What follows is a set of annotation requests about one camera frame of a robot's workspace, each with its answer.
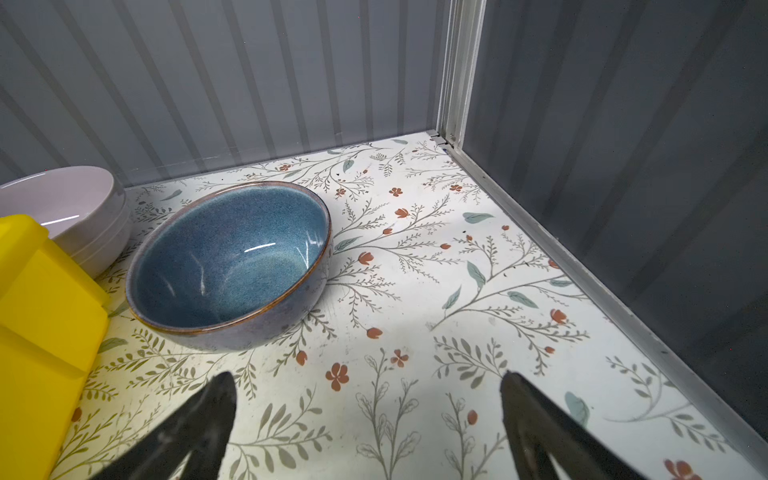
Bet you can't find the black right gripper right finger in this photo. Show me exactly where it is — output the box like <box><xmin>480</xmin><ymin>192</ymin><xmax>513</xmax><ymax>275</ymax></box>
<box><xmin>500</xmin><ymin>371</ymin><xmax>643</xmax><ymax>479</ymax></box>

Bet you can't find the pink ceramic bowl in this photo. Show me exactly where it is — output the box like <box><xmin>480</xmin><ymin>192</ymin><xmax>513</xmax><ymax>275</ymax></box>
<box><xmin>1</xmin><ymin>166</ymin><xmax>132</xmax><ymax>278</ymax></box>

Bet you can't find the blue glazed ceramic bowl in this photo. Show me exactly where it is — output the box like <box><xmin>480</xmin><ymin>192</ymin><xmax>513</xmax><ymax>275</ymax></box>
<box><xmin>125</xmin><ymin>181</ymin><xmax>333</xmax><ymax>352</ymax></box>

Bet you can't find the yellow plastic bin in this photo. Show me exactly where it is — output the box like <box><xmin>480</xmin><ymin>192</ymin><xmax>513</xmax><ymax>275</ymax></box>
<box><xmin>1</xmin><ymin>215</ymin><xmax>109</xmax><ymax>479</ymax></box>

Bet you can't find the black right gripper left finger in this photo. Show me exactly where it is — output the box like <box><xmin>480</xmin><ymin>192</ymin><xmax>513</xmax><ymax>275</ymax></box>
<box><xmin>94</xmin><ymin>372</ymin><xmax>237</xmax><ymax>479</ymax></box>

